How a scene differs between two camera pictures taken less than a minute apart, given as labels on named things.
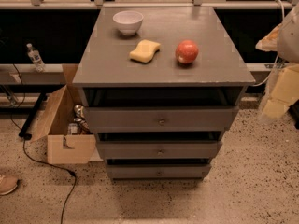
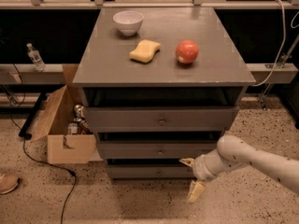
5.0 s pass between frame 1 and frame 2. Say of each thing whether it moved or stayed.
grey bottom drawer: stayed
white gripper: moved
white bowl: stayed
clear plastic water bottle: stayed
